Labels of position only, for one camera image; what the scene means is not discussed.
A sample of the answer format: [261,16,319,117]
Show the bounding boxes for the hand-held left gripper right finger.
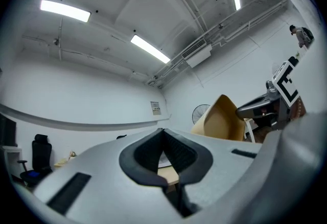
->
[162,127,214,218]

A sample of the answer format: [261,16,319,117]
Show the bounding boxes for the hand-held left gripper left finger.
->
[119,127,169,188]

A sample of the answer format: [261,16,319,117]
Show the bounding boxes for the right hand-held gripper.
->
[236,56,300,129]

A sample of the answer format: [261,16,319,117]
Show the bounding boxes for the brown cardboard box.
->
[191,94,246,142]

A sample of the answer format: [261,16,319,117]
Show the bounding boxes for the wooden desk with white legs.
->
[244,117,256,143]

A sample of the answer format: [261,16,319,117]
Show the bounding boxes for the black standing fan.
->
[191,104,213,125]

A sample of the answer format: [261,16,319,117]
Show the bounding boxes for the white ceiling pipes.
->
[145,0,289,89]

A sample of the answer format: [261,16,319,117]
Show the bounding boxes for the white air conditioner unit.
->
[181,38,213,69]

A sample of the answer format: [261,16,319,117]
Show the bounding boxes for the black chair with blue cushion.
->
[17,133,53,188]

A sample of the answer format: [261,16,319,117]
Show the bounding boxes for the grey wall panel box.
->
[150,101,162,116]

